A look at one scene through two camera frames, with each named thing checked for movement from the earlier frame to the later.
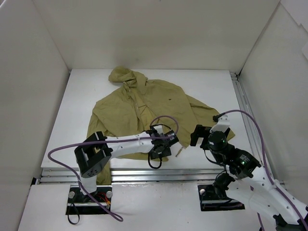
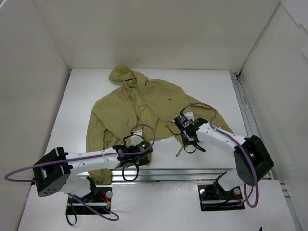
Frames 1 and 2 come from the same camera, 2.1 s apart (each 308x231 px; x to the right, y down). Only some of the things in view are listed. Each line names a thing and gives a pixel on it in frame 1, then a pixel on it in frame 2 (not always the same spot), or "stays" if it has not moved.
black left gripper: [160, 151] → [143, 158]
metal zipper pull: [179, 152] stays
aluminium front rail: [135, 175] stays
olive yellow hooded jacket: [134, 105] stays
